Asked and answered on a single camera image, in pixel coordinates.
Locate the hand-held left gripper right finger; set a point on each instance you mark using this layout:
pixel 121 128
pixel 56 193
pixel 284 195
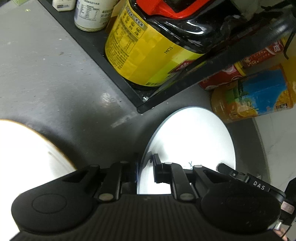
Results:
pixel 178 178

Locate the person's right hand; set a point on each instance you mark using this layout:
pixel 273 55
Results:
pixel 283 233

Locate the small glass seasoning jar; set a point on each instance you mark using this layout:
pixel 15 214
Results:
pixel 62 4

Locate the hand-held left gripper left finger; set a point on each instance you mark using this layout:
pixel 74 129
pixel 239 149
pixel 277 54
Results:
pixel 118 176

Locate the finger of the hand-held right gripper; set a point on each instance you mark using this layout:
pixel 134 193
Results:
pixel 231 172

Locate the orange juice bottle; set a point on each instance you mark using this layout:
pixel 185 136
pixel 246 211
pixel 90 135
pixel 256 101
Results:
pixel 261 95

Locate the black metal kitchen rack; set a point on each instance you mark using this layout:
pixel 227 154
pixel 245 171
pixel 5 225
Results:
pixel 129 91

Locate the large dark soy sauce bottle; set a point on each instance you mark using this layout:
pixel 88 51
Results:
pixel 138 53

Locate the large white plate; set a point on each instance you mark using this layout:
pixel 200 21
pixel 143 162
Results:
pixel 27 148

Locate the medium white deep plate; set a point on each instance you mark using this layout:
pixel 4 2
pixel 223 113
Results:
pixel 194 139

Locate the white-cap glass jar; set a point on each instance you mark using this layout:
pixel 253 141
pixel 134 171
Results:
pixel 92 16

